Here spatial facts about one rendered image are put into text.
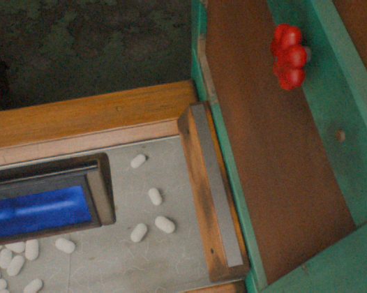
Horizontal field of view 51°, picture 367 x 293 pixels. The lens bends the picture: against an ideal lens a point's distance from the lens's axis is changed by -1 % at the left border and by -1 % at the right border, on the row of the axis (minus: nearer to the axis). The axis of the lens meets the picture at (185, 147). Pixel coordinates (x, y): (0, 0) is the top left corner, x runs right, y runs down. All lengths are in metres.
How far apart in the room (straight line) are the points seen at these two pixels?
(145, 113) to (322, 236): 0.53
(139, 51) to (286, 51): 1.67
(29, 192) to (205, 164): 0.33
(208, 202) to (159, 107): 0.26
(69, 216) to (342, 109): 0.28
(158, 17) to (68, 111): 1.28
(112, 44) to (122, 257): 1.37
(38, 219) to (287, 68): 0.28
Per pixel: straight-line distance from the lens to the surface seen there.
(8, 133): 0.85
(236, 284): 0.68
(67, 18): 2.12
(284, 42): 0.25
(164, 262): 0.71
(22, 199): 0.40
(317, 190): 0.32
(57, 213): 0.40
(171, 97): 0.81
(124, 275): 0.72
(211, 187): 0.62
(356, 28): 0.24
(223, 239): 0.59
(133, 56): 1.88
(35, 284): 0.73
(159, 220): 0.71
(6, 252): 0.76
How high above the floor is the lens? 1.44
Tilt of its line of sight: 64 degrees down
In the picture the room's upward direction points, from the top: 1 degrees counter-clockwise
